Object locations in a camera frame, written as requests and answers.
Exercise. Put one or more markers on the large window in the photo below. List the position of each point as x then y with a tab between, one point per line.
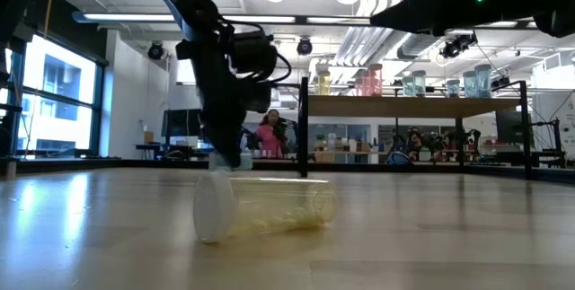
63	101

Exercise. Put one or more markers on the black aluminium table frame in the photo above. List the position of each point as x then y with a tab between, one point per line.
359	167

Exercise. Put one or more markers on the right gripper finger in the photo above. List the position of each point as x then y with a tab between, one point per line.
404	14

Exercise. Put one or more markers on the blue bottle with red contents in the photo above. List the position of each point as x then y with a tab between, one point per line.
453	89

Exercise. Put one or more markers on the long ceiling light strip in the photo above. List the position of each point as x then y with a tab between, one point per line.
126	17

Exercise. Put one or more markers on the dark small desk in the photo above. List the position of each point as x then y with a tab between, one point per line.
148	146

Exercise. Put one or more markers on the background wooden workbench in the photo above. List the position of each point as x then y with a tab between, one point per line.
341	156

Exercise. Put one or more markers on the blue round object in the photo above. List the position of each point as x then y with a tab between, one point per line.
399	158

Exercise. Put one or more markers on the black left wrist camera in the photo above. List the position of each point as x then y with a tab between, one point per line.
253	54

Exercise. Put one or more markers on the silver ventilation duct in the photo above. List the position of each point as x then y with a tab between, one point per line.
418	46

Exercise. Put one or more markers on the black computer monitor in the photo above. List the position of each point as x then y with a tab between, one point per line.
179	123

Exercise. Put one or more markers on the person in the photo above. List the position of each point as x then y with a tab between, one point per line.
269	139

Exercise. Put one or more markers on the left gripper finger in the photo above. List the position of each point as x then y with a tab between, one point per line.
227	137

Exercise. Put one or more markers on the black ceiling spot lamp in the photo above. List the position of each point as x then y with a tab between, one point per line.
156	51
457	46
304	46

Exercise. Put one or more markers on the small cardboard box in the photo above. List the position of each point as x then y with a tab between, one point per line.
148	137

